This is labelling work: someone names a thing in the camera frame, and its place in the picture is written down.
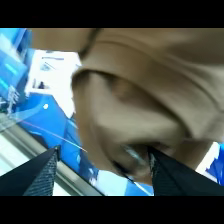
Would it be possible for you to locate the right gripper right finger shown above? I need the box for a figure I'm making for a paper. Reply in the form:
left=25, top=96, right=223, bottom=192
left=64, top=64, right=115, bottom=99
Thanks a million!
left=147, top=147, right=224, bottom=197

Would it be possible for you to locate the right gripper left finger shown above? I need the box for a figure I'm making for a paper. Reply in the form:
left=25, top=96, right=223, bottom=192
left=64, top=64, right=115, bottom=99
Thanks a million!
left=0, top=145, right=62, bottom=197

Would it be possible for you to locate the brown shirt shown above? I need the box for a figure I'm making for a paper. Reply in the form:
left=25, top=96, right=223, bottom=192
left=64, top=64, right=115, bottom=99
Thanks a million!
left=29, top=28, right=224, bottom=186

